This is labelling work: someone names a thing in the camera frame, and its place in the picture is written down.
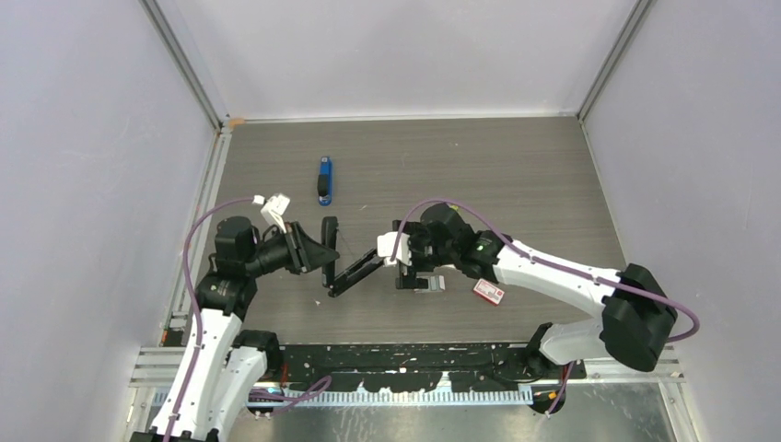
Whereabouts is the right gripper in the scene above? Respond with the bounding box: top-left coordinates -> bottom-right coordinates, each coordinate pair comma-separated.
394,218 -> 458,287

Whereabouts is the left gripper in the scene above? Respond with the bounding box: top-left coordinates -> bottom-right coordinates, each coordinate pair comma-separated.
244,221 -> 338,278

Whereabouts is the staple tray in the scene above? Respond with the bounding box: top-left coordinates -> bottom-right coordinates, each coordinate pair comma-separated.
415,275 -> 446,293

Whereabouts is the black stapler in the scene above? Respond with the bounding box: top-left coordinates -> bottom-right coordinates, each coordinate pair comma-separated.
320,216 -> 387,299

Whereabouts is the blue stapler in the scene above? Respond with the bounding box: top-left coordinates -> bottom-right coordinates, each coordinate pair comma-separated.
317,156 -> 333,206

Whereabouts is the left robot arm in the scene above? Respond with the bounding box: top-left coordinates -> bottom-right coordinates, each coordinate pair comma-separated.
130,216 -> 339,441

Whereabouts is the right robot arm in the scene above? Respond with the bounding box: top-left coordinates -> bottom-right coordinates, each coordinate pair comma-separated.
377,200 -> 679,378

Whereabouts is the red staple box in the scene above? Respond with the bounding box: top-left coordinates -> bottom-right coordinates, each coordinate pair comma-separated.
472,279 -> 505,306

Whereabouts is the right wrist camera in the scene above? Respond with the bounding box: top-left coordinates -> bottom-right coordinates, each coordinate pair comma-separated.
377,231 -> 412,266

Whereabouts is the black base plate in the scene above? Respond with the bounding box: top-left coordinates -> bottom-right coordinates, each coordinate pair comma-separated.
262,343 -> 565,393

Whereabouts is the slotted cable duct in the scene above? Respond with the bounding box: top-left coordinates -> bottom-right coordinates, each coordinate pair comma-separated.
243,388 -> 535,408

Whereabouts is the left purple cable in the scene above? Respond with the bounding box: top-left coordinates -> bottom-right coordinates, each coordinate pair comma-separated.
161,195 -> 333,442

